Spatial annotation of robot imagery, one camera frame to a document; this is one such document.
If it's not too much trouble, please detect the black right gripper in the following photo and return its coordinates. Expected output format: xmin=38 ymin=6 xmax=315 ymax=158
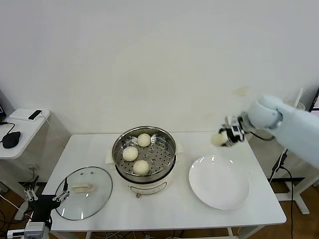
xmin=218 ymin=124 xmax=246 ymax=148

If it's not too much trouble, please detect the black computer mouse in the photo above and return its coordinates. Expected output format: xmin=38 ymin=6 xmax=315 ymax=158
xmin=1 ymin=131 xmax=21 ymax=149

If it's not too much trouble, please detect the white steamed baozi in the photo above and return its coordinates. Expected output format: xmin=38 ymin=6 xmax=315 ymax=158
xmin=137 ymin=133 xmax=152 ymax=147
xmin=132 ymin=160 xmax=151 ymax=177
xmin=211 ymin=133 xmax=227 ymax=147
xmin=122 ymin=146 xmax=139 ymax=162

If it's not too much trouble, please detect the stainless steel steamer basket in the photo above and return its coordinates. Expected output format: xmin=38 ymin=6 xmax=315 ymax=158
xmin=111 ymin=125 xmax=176 ymax=177

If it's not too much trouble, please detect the dark open laptop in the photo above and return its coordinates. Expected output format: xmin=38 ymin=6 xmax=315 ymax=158
xmin=309 ymin=86 xmax=319 ymax=113

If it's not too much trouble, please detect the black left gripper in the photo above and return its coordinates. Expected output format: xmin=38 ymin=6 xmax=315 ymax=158
xmin=24 ymin=175 xmax=71 ymax=212

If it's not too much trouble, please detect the white round plate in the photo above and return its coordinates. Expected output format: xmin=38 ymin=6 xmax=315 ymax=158
xmin=188 ymin=154 xmax=250 ymax=210

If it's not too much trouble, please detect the white flat box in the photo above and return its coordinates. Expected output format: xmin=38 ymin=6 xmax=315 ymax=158
xmin=9 ymin=109 xmax=49 ymax=122

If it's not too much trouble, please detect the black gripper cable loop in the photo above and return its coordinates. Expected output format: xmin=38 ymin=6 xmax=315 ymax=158
xmin=250 ymin=131 xmax=275 ymax=141

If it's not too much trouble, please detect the white side table with cup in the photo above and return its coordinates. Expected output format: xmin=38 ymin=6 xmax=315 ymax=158
xmin=276 ymin=174 xmax=319 ymax=215

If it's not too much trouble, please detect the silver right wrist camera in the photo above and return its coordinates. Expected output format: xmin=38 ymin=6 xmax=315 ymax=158
xmin=225 ymin=116 xmax=244 ymax=127

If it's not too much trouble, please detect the white side table with mouse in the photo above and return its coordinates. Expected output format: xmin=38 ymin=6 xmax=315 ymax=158
xmin=0 ymin=108 xmax=50 ymax=221

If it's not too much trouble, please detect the small black white device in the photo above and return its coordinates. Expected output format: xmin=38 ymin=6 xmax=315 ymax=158
xmin=27 ymin=110 xmax=43 ymax=120

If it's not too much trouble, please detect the black laptop pink screen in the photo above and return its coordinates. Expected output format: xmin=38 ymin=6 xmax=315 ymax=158
xmin=0 ymin=89 xmax=7 ymax=122

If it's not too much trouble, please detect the glass pot lid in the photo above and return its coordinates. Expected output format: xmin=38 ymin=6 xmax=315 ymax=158
xmin=54 ymin=166 xmax=113 ymax=221

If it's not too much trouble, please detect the cream electric cooker base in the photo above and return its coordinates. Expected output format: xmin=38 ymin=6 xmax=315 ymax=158
xmin=104 ymin=141 xmax=185 ymax=200

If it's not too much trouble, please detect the black mouse cable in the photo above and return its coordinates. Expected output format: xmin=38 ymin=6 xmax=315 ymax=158
xmin=0 ymin=120 xmax=15 ymax=144

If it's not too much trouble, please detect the white floor cable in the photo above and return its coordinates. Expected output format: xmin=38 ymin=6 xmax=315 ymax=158
xmin=0 ymin=194 xmax=28 ymax=217

